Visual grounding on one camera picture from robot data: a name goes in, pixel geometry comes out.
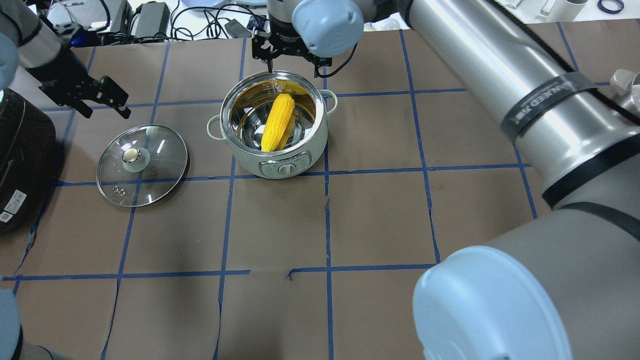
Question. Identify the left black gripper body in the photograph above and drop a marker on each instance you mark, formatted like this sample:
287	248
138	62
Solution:
60	71

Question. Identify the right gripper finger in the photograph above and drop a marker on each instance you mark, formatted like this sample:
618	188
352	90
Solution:
261	48
320	65

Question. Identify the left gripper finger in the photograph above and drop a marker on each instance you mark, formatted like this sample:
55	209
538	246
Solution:
81	107
107	92

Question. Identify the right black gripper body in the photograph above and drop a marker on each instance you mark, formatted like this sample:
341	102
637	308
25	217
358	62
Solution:
281	42

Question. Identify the yellow corn cob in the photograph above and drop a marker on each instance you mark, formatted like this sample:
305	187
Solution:
279	124

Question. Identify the glass pot lid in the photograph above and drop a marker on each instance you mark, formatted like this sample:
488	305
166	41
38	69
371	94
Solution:
141	166

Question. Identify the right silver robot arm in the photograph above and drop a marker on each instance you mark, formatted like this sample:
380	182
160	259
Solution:
564	286

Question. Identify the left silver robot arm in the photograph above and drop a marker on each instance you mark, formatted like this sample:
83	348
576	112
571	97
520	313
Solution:
27	41

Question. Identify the pale green electric pot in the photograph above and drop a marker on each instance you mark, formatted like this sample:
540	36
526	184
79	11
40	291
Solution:
244	112

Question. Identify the black power adapter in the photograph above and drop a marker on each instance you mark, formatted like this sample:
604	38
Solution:
152	20

